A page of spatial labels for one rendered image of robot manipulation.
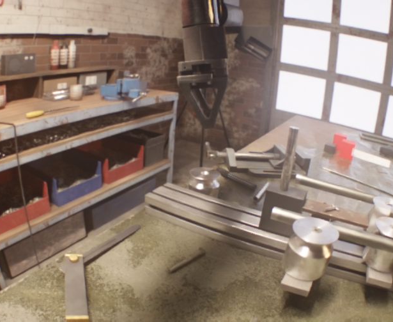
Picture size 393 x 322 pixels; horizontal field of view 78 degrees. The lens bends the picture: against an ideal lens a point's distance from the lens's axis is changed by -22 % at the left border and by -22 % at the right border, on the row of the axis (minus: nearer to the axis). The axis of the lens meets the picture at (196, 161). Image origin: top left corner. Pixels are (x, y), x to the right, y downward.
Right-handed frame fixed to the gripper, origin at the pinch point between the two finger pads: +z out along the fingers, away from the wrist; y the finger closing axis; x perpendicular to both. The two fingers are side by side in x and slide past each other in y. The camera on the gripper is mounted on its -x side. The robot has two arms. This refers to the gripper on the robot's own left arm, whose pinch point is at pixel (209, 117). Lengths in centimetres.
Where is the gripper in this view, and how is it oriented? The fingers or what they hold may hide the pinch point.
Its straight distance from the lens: 47.3
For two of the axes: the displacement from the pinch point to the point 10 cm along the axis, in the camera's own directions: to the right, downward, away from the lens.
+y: 1.0, -3.3, 9.4
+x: -9.9, 0.5, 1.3
